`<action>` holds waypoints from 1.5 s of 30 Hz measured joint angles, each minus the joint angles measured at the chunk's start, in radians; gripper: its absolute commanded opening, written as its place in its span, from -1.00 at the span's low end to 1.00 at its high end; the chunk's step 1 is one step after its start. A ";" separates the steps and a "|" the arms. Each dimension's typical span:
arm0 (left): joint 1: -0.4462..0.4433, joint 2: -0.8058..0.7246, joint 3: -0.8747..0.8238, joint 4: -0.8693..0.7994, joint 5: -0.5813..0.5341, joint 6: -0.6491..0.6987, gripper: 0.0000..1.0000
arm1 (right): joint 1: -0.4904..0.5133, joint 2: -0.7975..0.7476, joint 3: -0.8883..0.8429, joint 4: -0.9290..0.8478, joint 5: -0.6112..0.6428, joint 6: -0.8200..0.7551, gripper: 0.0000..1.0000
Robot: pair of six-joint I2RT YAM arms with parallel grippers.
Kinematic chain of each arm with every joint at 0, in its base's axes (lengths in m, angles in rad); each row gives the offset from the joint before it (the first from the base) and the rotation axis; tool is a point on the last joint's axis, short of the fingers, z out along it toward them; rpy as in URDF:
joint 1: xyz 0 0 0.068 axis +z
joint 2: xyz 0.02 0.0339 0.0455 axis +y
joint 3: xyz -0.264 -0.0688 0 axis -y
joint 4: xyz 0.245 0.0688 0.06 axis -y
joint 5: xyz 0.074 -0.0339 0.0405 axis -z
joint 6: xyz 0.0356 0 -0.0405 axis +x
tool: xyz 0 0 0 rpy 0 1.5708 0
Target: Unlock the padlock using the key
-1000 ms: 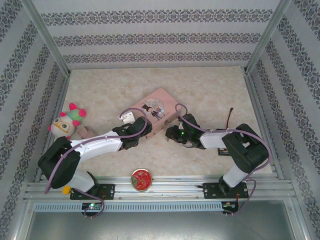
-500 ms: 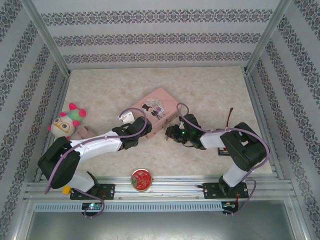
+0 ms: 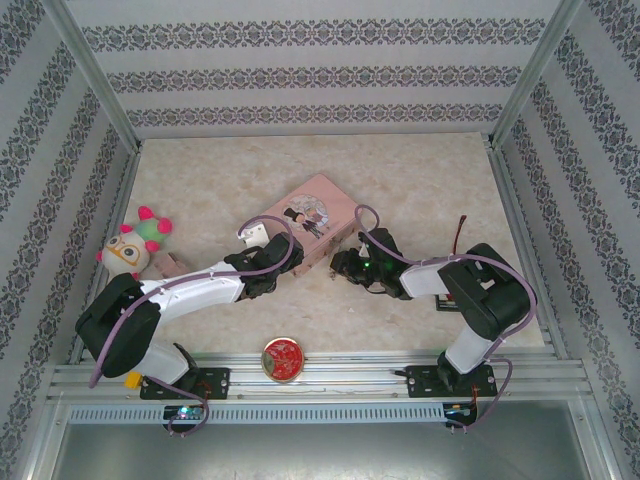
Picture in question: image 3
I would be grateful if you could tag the pink cartoon couple tin box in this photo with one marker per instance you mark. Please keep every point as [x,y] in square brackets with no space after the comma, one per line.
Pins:
[330,200]

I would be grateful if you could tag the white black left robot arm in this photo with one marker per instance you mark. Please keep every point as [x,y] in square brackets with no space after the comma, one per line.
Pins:
[195,292]

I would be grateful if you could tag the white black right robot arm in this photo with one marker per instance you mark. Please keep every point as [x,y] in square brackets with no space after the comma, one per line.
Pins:
[490,295]

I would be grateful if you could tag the round red gold tin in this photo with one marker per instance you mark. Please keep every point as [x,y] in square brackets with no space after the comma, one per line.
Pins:
[282,360]

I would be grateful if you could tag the small wooden block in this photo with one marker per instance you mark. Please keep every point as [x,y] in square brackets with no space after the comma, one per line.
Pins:
[169,264]

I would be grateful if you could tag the white pink green plush toy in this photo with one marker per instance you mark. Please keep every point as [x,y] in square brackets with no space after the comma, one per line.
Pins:
[125,250]

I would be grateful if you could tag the grey metal sheet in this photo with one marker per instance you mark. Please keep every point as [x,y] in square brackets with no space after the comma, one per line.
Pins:
[325,450]

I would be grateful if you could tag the circuit board with green light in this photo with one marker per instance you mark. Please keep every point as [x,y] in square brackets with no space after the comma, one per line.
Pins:
[184,412]

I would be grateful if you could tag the yellow block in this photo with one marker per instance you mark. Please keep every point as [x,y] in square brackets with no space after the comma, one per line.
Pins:
[133,381]

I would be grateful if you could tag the aluminium mounting rail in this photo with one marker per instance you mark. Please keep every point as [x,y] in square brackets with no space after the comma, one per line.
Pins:
[350,372]

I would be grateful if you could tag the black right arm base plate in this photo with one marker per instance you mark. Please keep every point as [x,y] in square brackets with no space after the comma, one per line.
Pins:
[422,380]

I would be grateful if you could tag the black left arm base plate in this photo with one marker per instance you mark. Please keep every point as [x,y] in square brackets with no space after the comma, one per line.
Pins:
[215,382]

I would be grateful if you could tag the aluminium frame post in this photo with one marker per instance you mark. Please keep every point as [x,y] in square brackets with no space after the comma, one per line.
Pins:
[537,70]
[90,70]

